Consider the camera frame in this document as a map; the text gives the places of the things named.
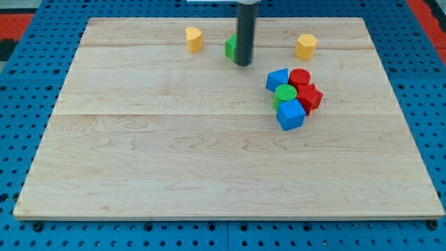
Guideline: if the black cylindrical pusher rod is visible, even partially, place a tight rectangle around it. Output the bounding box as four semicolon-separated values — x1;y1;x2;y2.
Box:
236;2;259;66

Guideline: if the yellow hexagon block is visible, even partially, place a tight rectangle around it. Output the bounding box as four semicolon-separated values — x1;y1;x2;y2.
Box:
295;34;318;60

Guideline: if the blue triangle block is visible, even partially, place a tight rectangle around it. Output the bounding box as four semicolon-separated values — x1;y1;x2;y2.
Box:
266;68;289;92

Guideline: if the green block behind rod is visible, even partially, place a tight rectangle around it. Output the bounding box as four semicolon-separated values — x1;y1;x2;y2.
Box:
224;33;237;62

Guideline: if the yellow heart block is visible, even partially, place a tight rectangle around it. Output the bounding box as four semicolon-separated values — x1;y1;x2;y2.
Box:
185;26;203;53

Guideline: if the red cylinder block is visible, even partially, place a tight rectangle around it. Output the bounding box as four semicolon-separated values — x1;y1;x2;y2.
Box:
288;68;311;88

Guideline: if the green cylinder block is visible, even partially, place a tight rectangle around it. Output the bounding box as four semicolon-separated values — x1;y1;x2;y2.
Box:
272;84;298;110

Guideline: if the red star block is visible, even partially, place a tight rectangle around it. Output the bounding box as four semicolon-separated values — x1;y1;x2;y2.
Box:
296;84;323;116

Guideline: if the blue cube block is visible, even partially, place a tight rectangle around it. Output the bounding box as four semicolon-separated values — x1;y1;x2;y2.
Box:
277;99;306;130

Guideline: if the light wooden board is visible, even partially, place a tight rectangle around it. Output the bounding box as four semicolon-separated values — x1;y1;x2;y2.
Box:
13;17;445;221

